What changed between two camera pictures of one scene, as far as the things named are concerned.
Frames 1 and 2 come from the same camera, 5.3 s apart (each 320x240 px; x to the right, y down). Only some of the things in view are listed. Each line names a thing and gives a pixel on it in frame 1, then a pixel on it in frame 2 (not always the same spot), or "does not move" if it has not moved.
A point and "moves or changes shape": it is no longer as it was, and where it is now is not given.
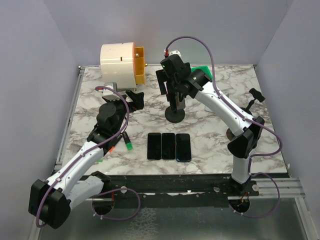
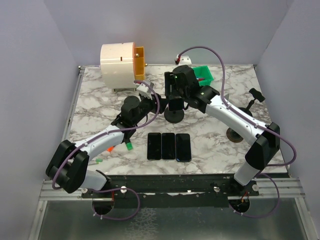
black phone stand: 173,115 does not move
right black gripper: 169,87 does not move
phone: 161,77 moves or changes shape
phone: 183,147 does not move
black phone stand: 230,135 does not move
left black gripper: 137,102 → 153,102
